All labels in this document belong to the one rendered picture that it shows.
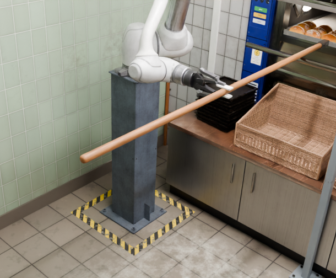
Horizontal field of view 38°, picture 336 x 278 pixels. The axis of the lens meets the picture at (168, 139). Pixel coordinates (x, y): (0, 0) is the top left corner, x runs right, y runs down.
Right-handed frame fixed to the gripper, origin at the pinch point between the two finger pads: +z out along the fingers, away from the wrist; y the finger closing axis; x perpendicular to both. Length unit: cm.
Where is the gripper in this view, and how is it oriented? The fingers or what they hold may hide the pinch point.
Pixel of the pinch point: (224, 90)
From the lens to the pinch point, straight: 212.2
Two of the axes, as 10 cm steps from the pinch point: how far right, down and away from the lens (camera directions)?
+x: -6.6, 3.4, -6.7
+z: 7.5, 3.6, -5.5
